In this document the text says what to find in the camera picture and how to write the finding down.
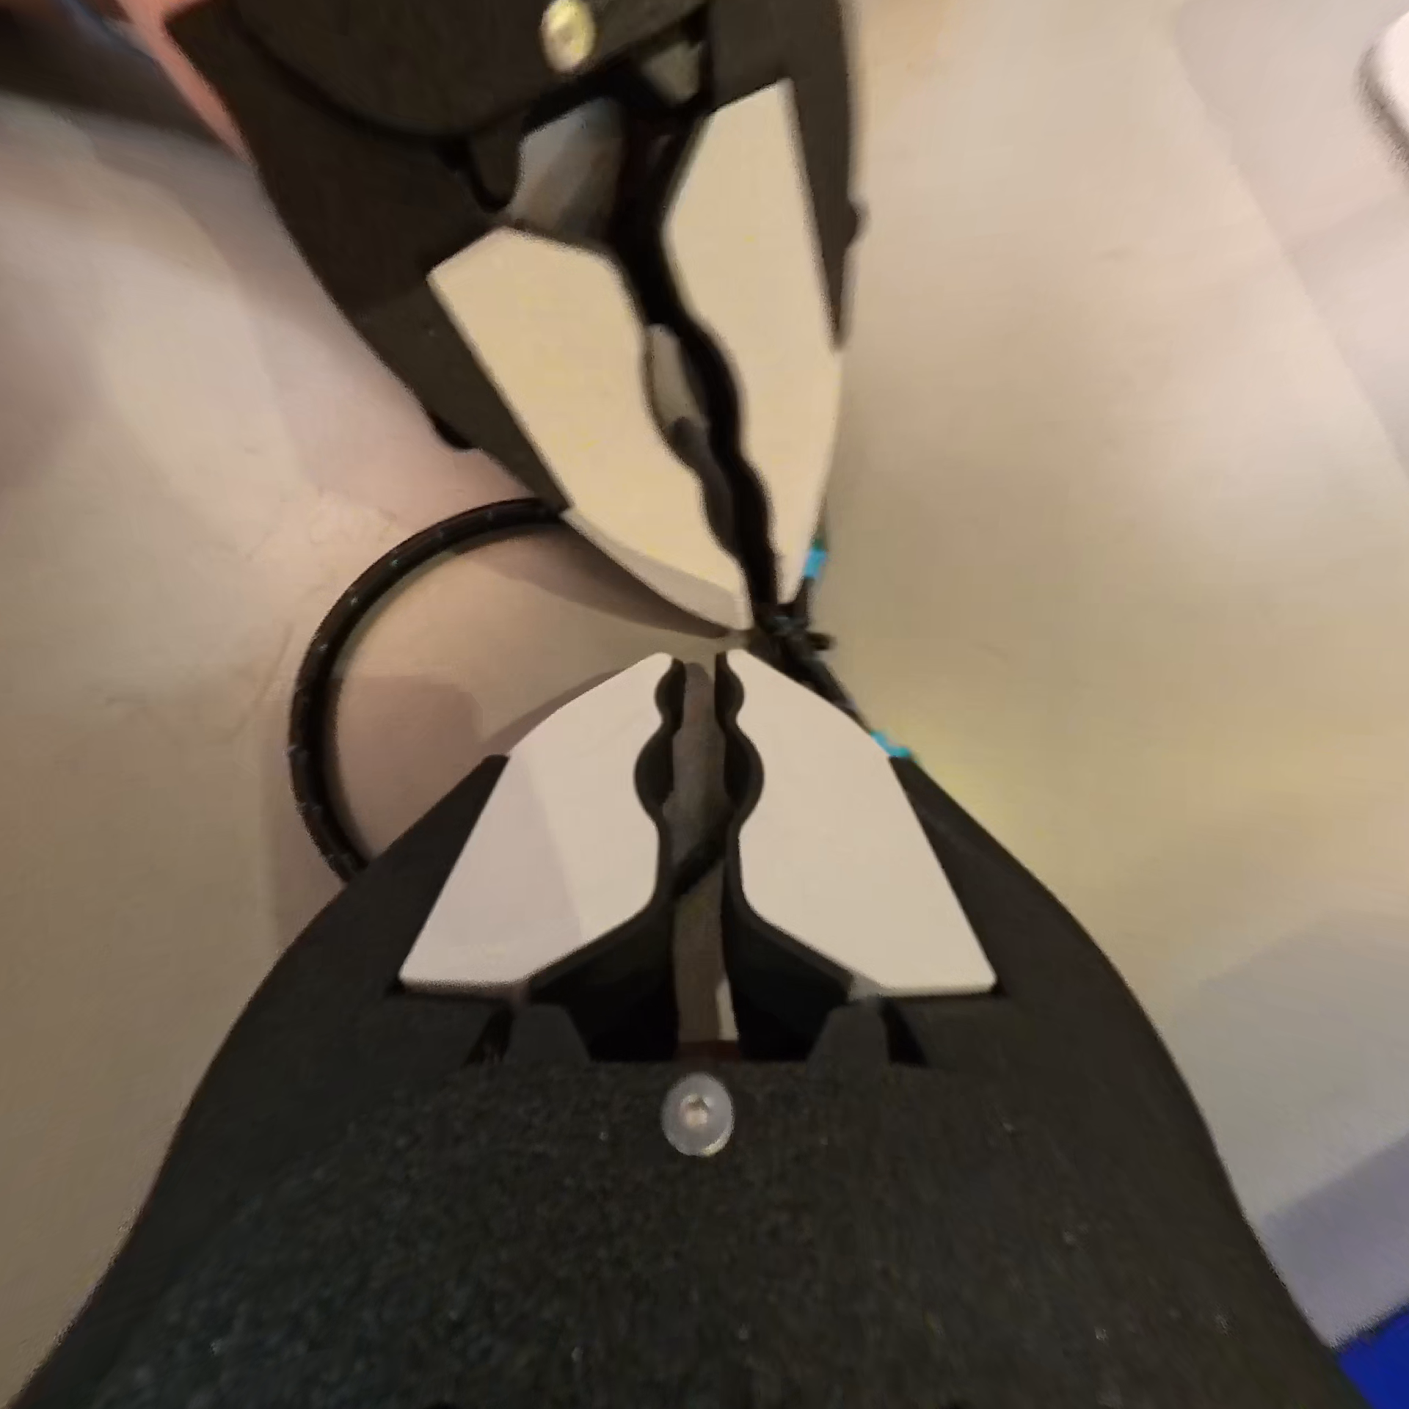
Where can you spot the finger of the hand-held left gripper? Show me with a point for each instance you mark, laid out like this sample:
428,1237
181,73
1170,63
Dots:
560,384
771,296

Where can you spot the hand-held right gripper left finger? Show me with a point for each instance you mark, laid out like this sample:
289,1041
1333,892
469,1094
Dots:
540,858

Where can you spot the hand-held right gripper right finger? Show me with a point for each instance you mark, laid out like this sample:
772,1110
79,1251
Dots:
858,858

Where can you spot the black twist tie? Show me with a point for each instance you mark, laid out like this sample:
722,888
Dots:
793,635

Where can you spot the blue storage bin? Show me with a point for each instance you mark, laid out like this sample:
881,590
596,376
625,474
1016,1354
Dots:
1383,1348

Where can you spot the person's left hand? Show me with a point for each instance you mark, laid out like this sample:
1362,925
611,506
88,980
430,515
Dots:
161,14

